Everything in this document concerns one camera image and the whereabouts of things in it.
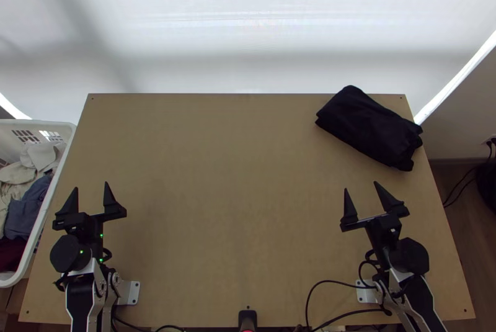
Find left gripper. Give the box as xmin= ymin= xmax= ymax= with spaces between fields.
xmin=53 ymin=181 xmax=128 ymax=249

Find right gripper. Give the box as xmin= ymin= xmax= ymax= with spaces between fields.
xmin=340 ymin=181 xmax=410 ymax=251

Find white laundry basket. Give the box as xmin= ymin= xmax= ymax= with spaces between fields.
xmin=0 ymin=119 xmax=78 ymax=289

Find heap of clothes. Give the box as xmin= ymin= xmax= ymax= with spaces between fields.
xmin=0 ymin=141 xmax=65 ymax=276

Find black garment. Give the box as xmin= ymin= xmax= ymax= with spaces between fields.
xmin=314 ymin=84 xmax=424 ymax=173

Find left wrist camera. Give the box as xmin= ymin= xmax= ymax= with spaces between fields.
xmin=53 ymin=218 xmax=87 ymax=233

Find black cable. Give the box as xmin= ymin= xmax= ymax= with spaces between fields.
xmin=304 ymin=279 xmax=379 ymax=331
xmin=443 ymin=167 xmax=478 ymax=209
xmin=309 ymin=308 xmax=392 ymax=332
xmin=112 ymin=315 xmax=187 ymax=332

